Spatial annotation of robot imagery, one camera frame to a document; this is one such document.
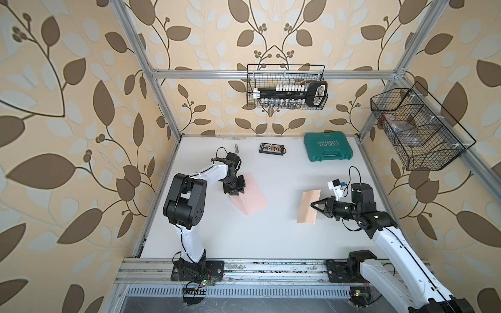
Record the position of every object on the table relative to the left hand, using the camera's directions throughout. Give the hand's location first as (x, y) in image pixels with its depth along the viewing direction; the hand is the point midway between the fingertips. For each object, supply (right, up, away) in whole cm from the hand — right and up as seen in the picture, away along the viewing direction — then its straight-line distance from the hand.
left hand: (240, 189), depth 94 cm
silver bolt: (-4, +19, +18) cm, 27 cm away
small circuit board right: (+47, -35, -23) cm, 63 cm away
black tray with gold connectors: (+17, +20, +18) cm, 32 cm away
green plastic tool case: (+44, +22, +17) cm, 52 cm away
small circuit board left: (-15, -35, -21) cm, 44 cm away
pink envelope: (+6, -6, +3) cm, 9 cm away
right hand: (+30, -3, -17) cm, 35 cm away
